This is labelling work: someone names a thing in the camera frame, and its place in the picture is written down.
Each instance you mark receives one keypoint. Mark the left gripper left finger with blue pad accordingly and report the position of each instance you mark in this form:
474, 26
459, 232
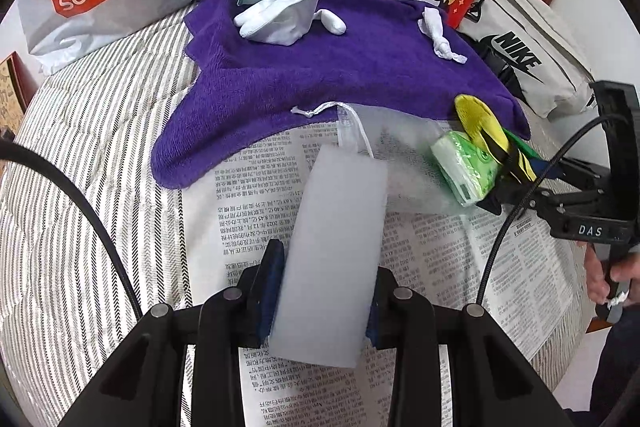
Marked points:
266, 289

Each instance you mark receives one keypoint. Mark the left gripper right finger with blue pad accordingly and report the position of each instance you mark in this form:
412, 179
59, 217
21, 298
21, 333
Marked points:
381, 325

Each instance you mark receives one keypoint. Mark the white foam sponge block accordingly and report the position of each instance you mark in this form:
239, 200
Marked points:
333, 254

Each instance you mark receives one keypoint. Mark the green tissue pack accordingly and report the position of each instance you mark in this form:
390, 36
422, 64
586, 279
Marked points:
469, 171

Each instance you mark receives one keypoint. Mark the yellow Adidas pouch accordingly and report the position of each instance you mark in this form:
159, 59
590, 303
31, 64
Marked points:
486, 132

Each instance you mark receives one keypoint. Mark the green snack packet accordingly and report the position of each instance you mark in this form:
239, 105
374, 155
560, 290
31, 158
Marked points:
529, 152

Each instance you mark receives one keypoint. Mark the person right hand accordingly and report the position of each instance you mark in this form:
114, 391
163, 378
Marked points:
626, 270

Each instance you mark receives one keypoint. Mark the white Nike waist bag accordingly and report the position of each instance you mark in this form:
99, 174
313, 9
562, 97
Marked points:
532, 52

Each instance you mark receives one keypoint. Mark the purple plush towel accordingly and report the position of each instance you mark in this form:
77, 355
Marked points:
247, 91

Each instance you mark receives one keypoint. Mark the small knotted white glove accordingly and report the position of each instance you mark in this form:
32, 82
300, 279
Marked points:
432, 27

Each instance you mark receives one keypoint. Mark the white glove with green cuff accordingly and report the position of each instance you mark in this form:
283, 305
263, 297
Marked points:
283, 22

